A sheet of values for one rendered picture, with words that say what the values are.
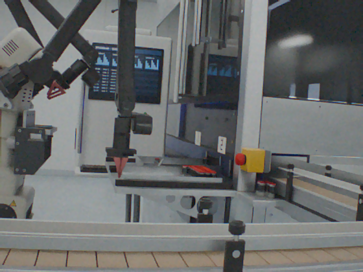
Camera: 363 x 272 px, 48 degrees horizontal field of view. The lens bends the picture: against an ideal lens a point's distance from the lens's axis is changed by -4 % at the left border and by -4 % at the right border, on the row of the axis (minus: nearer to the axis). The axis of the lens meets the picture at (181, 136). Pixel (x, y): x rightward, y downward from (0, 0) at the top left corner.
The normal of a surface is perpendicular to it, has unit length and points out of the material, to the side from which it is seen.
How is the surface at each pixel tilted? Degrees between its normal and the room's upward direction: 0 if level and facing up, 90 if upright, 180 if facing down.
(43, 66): 100
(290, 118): 90
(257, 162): 90
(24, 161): 90
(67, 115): 90
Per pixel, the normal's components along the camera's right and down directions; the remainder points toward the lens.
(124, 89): 0.26, 0.24
